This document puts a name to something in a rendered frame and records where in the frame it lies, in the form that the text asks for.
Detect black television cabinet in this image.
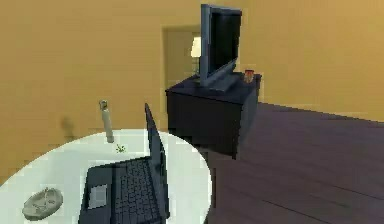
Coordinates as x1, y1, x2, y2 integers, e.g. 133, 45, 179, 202
165, 71, 263, 160

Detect white round table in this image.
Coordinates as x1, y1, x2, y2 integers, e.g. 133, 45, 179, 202
0, 128, 213, 224

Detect pale lamp shade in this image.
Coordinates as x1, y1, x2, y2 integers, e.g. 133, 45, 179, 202
190, 36, 202, 58

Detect grey flat television set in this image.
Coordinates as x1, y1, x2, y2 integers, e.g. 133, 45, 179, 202
199, 3, 243, 93

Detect black open laptop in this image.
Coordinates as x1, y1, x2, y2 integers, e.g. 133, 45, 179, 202
77, 102, 171, 224

